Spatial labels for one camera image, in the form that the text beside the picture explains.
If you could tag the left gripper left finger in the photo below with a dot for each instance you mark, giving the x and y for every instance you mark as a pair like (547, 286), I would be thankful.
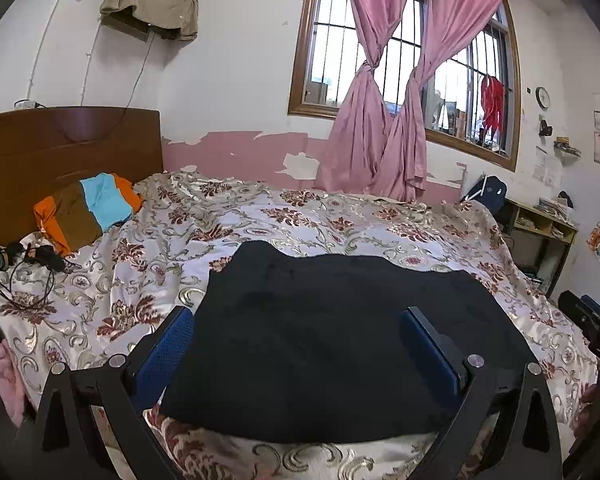
(154, 360)

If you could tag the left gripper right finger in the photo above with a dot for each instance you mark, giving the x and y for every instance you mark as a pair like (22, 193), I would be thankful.
(436, 358)

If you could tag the black padded jacket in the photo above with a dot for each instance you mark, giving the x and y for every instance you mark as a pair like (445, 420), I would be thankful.
(308, 350)

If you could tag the floral bed cover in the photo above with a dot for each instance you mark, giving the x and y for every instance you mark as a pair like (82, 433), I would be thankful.
(126, 282)

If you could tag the wooden shelf desk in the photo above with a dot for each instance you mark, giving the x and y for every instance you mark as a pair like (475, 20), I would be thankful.
(539, 242)

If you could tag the orange blue brown pillow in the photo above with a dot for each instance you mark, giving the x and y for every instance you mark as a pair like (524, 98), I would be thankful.
(78, 214)

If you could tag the dark blue backpack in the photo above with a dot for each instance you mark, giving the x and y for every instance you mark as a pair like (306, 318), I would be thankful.
(489, 191)

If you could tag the pink curtain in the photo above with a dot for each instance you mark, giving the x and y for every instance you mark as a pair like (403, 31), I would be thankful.
(369, 150)

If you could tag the brown wooden headboard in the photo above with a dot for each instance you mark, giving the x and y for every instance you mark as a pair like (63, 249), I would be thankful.
(45, 149)

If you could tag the red hanging garment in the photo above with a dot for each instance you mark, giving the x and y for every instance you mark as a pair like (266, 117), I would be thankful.
(492, 102)

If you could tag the khaki cloth covered box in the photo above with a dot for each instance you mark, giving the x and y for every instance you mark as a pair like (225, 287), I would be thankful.
(171, 19)

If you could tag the black headphones with cable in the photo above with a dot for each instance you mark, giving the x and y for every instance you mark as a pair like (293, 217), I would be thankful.
(15, 256)

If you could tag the round wall clock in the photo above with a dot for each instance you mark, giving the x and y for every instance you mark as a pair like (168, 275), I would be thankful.
(542, 96)

